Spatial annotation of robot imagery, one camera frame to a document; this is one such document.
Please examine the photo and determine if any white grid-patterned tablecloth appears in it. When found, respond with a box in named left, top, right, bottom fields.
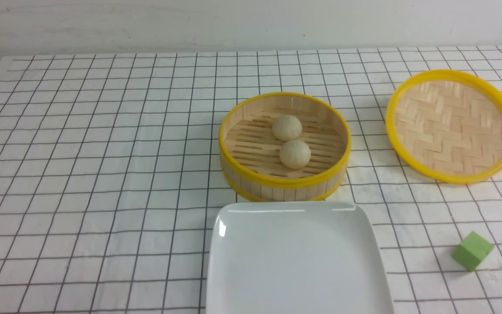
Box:
left=0, top=46, right=502, bottom=314

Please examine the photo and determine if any white steamed bun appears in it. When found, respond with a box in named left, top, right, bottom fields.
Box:
left=271, top=115, right=303, bottom=142
left=279, top=140, right=311, bottom=169

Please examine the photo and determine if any white square ceramic plate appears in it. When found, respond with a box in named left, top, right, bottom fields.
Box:
left=206, top=201, right=394, bottom=314

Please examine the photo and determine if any bamboo steamer lid yellow rim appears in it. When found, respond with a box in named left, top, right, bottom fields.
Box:
left=385, top=69, right=502, bottom=184

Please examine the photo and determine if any green foam cube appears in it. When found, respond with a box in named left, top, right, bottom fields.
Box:
left=451, top=231, right=494, bottom=272

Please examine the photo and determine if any bamboo steamer basket yellow rim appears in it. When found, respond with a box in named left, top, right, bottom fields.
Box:
left=218, top=92, right=351, bottom=201

